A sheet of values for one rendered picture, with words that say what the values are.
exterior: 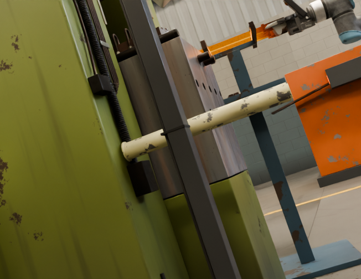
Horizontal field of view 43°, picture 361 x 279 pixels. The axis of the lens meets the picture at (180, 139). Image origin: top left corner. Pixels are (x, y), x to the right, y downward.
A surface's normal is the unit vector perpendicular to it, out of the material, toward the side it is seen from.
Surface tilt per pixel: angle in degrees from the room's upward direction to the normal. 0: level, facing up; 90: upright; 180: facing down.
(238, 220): 90
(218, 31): 90
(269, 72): 90
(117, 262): 90
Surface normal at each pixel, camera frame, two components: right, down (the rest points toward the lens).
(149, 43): -0.29, 0.00
